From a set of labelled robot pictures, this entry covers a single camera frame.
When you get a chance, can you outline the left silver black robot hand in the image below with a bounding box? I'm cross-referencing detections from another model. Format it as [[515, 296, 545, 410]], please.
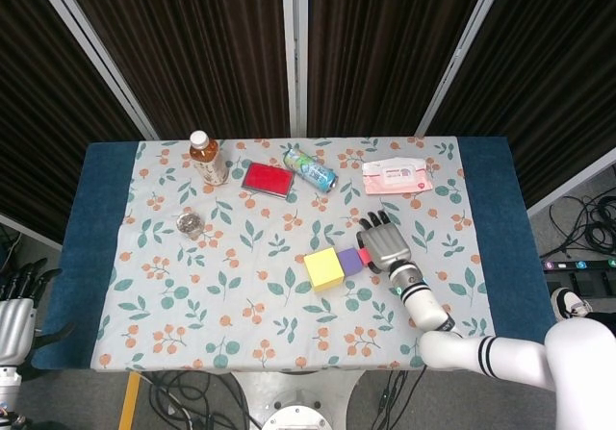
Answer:
[[0, 258, 76, 367]]

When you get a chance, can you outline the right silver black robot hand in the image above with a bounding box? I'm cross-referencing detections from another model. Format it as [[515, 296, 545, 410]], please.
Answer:
[[355, 211, 416, 273]]

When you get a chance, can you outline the purple cube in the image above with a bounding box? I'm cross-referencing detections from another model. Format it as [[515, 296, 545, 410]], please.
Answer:
[[336, 247, 366, 277]]

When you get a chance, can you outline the large yellow foam cube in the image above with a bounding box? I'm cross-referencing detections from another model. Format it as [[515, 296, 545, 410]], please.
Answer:
[[303, 247, 346, 292]]

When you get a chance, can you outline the pink wet wipes pack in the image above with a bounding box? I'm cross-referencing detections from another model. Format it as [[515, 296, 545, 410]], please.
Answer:
[[361, 156, 434, 196]]

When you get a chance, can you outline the blue green drink can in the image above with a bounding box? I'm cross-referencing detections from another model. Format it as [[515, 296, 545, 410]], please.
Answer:
[[282, 146, 339, 193]]

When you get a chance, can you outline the yellow floor strip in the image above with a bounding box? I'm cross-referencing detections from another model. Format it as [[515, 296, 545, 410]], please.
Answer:
[[117, 371, 143, 430]]

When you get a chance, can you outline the red ink pad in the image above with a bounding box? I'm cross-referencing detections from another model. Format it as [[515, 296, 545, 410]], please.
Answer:
[[240, 161, 295, 200]]

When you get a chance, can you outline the blue table cover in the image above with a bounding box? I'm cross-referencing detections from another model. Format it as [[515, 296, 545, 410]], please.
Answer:
[[31, 136, 557, 371]]

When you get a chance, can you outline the floral fruit print tablecloth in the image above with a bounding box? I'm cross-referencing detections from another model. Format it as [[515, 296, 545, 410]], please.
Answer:
[[90, 137, 492, 371]]

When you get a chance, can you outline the white sneaker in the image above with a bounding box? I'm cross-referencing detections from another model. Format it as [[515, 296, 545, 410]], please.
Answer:
[[551, 287, 594, 323]]

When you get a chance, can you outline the black numbered power strip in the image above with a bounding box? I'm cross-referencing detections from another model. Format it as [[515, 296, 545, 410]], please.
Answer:
[[541, 258, 616, 272]]

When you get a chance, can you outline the amber tea bottle white cap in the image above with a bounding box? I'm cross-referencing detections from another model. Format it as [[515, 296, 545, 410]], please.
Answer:
[[188, 130, 230, 189]]

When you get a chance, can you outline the dark ribbed partition panel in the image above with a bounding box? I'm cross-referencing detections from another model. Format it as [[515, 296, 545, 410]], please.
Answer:
[[0, 0, 145, 246], [427, 0, 616, 208], [306, 0, 492, 138], [57, 0, 293, 140]]

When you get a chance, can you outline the clear jar of metal pins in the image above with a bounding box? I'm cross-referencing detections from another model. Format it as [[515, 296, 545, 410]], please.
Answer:
[[175, 211, 204, 240]]

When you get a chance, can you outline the black floor cable bundle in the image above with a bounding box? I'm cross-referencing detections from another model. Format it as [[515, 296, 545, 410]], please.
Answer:
[[548, 193, 616, 261], [372, 369, 427, 430], [141, 370, 264, 430]]

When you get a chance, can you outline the white partition frame post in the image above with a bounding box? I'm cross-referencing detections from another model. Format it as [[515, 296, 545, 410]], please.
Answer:
[[281, 0, 309, 139], [414, 0, 511, 138], [26, 0, 160, 141]]

